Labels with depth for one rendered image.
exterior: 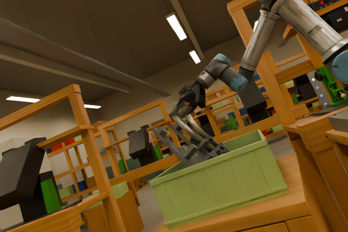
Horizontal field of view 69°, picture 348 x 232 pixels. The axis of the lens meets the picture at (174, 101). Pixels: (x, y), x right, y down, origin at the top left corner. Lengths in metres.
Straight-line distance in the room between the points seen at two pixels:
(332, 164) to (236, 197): 0.73
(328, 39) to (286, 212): 0.60
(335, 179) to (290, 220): 0.75
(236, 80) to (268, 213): 0.57
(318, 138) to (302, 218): 0.73
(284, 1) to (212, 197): 0.75
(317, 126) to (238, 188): 0.71
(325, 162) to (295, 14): 0.76
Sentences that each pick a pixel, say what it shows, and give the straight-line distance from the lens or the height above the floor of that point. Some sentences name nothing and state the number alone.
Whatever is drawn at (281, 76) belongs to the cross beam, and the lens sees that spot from 2.15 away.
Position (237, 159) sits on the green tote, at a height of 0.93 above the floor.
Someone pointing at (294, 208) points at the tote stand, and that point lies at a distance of 0.78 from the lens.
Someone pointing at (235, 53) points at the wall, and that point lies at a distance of 12.03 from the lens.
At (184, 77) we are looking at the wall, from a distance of 12.02.
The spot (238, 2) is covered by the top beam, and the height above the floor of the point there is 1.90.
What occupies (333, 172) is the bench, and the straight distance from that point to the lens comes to 1.50.
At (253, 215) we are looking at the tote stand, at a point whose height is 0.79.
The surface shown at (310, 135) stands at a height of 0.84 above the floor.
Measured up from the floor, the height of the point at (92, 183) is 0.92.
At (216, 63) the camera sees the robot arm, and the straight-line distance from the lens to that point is 1.16.
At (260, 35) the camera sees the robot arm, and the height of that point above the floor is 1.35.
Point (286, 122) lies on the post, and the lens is 2.04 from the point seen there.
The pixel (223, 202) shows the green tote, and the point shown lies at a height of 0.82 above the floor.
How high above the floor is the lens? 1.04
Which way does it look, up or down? 9 degrees up
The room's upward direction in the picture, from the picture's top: 22 degrees counter-clockwise
